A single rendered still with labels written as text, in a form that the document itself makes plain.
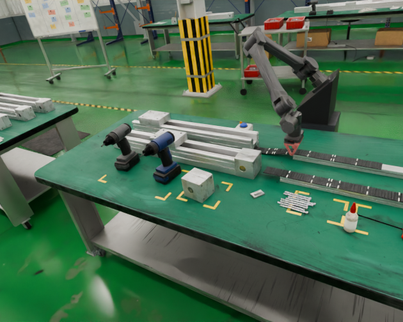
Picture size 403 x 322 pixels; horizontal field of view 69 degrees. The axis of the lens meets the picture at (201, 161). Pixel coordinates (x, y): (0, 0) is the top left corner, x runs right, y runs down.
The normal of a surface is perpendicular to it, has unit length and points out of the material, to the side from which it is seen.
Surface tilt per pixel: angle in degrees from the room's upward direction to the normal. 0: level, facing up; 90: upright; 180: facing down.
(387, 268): 0
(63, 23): 90
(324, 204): 0
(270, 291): 0
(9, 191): 90
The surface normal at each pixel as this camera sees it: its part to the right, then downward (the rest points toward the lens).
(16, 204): 0.86, 0.18
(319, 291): -0.13, -0.84
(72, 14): -0.17, 0.55
